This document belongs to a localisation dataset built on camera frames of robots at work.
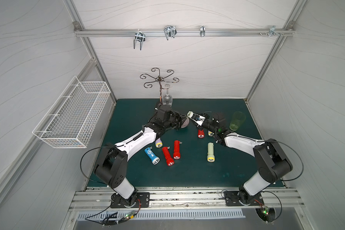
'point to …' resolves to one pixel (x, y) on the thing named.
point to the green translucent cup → (238, 118)
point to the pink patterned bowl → (185, 123)
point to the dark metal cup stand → (160, 80)
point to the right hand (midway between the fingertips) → (193, 112)
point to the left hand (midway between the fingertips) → (189, 114)
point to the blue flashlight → (155, 159)
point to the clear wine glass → (167, 99)
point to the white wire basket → (73, 119)
